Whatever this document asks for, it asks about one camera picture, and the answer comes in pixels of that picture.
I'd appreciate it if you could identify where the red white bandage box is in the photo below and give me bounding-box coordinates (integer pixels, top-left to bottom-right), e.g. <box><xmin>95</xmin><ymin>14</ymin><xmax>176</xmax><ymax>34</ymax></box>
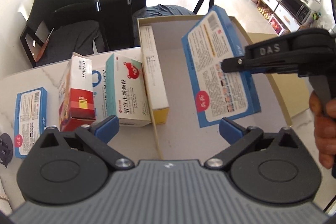
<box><xmin>58</xmin><ymin>53</ymin><xmax>96</xmax><ymax>132</ymax></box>

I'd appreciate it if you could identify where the blue mask box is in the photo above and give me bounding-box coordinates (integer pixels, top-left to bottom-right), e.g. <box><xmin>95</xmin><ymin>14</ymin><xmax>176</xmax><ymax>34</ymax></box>
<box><xmin>182</xmin><ymin>6</ymin><xmax>261</xmax><ymax>127</ymax></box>

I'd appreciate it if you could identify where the long white medicine box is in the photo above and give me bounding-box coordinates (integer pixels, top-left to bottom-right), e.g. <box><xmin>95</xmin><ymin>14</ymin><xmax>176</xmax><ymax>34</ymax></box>
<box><xmin>139</xmin><ymin>26</ymin><xmax>169</xmax><ymax>124</ymax></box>

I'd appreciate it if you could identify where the person's right hand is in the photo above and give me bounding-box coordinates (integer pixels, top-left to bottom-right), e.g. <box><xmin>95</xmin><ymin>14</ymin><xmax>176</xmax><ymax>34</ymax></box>
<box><xmin>309</xmin><ymin>92</ymin><xmax>336</xmax><ymax>169</ymax></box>

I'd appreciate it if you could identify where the tan shoe box lid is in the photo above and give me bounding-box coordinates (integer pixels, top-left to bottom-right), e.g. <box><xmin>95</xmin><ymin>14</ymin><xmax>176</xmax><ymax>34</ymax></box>
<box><xmin>247</xmin><ymin>32</ymin><xmax>316</xmax><ymax>119</ymax></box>

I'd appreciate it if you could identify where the black microwave oven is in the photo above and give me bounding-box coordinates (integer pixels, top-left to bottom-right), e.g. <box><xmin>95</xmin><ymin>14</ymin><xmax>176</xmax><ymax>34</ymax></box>
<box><xmin>281</xmin><ymin>0</ymin><xmax>312</xmax><ymax>24</ymax></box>

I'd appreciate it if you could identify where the black metal phone stand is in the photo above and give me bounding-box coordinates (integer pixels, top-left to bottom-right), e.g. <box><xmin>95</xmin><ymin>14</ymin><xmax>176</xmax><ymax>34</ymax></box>
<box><xmin>0</xmin><ymin>133</ymin><xmax>14</xmax><ymax>168</ymax></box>

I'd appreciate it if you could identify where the rolled white cloth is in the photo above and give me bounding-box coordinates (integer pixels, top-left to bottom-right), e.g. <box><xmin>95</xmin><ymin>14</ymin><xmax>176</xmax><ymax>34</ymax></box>
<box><xmin>0</xmin><ymin>180</ymin><xmax>13</xmax><ymax>215</ymax></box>

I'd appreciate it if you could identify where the teal white bear medicine box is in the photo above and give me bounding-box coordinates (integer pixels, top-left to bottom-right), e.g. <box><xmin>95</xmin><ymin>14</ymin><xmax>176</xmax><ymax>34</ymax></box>
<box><xmin>106</xmin><ymin>53</ymin><xmax>151</xmax><ymax>127</ymax></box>

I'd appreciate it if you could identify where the tan cardboard shoe box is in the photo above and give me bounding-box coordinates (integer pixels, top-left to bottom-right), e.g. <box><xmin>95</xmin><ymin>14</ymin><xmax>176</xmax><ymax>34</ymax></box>
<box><xmin>138</xmin><ymin>15</ymin><xmax>292</xmax><ymax>162</ymax></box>

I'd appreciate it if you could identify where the white blue tooth medicine box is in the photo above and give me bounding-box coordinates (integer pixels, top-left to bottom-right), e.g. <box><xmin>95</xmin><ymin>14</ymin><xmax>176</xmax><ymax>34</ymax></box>
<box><xmin>92</xmin><ymin>66</ymin><xmax>107</xmax><ymax>122</ymax></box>

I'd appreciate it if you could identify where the black dining chair left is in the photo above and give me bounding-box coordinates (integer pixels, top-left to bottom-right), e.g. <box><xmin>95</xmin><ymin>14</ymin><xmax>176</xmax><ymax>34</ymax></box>
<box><xmin>20</xmin><ymin>0</ymin><xmax>110</xmax><ymax>67</ymax></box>

